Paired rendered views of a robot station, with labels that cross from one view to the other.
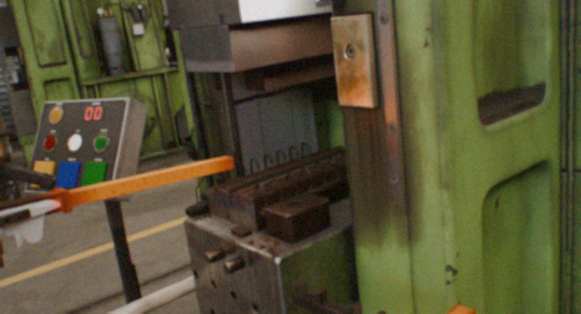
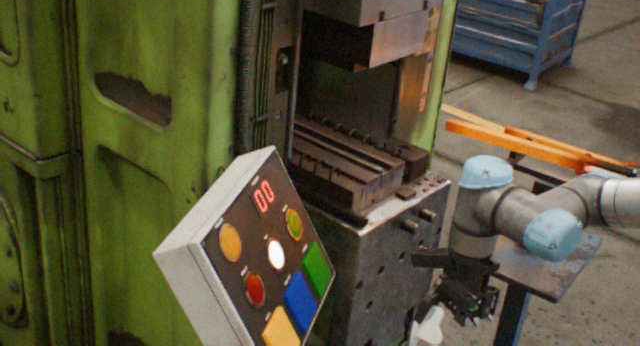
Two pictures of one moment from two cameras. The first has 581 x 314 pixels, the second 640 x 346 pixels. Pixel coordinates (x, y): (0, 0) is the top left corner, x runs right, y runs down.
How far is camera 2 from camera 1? 2.36 m
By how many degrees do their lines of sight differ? 95
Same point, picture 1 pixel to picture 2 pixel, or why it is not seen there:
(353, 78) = (428, 32)
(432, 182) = (437, 86)
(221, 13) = not seen: outside the picture
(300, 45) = not seen: hidden behind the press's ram
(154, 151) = not seen: outside the picture
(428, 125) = (443, 51)
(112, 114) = (277, 180)
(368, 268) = not seen: hidden behind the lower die
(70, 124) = (253, 238)
